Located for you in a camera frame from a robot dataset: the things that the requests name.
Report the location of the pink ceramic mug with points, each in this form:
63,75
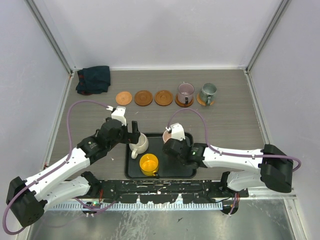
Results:
166,136

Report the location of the white ceramic mug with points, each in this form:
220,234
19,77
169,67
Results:
140,147

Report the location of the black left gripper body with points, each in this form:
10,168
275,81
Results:
124,137

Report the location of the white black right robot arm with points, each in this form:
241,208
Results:
268,167

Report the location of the white slotted cable duct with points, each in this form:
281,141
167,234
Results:
73,205

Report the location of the brown wooden coaster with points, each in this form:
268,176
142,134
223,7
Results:
183,105
163,98
143,98

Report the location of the yellow mug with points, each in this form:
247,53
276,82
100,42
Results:
149,165

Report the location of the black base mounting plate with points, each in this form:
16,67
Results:
163,191

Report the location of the grey ceramic mug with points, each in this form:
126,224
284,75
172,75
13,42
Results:
208,93

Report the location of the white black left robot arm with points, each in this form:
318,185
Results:
29,199

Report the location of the woven rattan coaster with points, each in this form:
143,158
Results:
123,98
201,102

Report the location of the dark blue folded cloth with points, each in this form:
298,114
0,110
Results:
93,80

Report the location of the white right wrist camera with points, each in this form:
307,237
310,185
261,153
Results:
177,131

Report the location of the black plastic tray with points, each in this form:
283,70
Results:
169,168

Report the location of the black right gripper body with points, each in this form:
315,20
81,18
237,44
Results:
183,141

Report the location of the purple glass cup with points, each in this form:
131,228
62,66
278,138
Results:
185,93

